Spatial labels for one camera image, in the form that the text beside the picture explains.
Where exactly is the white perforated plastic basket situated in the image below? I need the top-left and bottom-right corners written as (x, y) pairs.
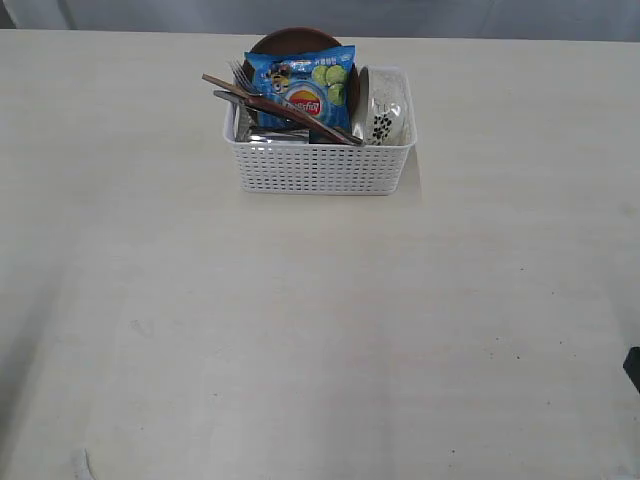
top-left (223, 68), bottom-right (417, 195)

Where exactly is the dark wooden chopstick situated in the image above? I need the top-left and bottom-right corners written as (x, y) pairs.
top-left (279, 114), bottom-right (364, 146)

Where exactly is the red-brown wooden spoon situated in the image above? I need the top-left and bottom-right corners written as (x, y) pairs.
top-left (241, 94), bottom-right (351, 143)

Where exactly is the silver table knife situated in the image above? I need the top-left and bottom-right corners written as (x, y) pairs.
top-left (213, 90), bottom-right (246, 107)

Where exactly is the silver metal fork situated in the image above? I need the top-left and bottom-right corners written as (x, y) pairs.
top-left (229, 60), bottom-right (261, 96)

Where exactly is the light wooden chopstick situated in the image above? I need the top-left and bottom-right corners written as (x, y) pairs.
top-left (201, 73), bottom-right (255, 98)

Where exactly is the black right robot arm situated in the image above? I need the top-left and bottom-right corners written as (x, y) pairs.
top-left (623, 346), bottom-right (640, 392)

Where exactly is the shiny steel cup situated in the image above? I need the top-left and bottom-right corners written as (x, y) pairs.
top-left (234, 110), bottom-right (310, 145)

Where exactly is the white floral ceramic bowl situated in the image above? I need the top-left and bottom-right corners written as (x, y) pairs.
top-left (351, 66), bottom-right (407, 146)

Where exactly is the blue chips bag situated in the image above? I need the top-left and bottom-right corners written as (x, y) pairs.
top-left (245, 45), bottom-right (356, 130)

